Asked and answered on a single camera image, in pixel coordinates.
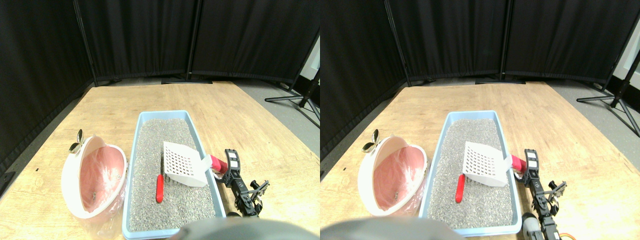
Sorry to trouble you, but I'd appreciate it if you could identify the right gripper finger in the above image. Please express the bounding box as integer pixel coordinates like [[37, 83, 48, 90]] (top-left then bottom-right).
[[224, 148, 242, 175], [523, 148, 541, 175]]

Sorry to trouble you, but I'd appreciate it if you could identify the white scoop with red handle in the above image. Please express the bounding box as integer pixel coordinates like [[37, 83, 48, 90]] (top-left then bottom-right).
[[462, 141, 529, 188], [162, 141, 229, 188]]

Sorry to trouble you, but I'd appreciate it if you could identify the red lump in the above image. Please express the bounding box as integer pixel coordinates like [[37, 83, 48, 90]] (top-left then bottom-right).
[[455, 173, 466, 204], [155, 173, 165, 204]]

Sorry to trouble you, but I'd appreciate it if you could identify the blue litter tray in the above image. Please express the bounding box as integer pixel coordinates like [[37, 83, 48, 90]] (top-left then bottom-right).
[[122, 110, 227, 240], [419, 110, 523, 237]]

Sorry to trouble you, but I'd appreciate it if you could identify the black curtain stand foot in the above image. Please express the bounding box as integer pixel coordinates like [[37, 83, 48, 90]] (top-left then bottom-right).
[[474, 77, 527, 85]]

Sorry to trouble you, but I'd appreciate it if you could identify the black tripod stand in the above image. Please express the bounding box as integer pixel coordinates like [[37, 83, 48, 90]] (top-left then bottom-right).
[[264, 67, 320, 129], [576, 50, 640, 139]]

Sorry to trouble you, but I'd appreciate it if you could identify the black curtain stand pole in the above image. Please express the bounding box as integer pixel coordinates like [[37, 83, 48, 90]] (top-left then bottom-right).
[[73, 0, 99, 89], [186, 0, 204, 81], [601, 27, 640, 94], [383, 0, 412, 88], [499, 0, 516, 81], [289, 30, 320, 93]]

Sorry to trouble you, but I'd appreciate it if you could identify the white shelf unit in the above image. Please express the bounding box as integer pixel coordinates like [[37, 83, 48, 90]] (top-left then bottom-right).
[[302, 44, 320, 77]]

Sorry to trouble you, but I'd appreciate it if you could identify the white bin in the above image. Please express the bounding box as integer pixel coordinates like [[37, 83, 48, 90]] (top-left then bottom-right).
[[357, 129, 429, 218], [60, 129, 129, 237]]

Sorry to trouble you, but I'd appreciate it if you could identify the black bracket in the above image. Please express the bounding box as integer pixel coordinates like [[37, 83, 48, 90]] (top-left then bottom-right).
[[248, 179, 271, 204], [547, 179, 569, 204]]

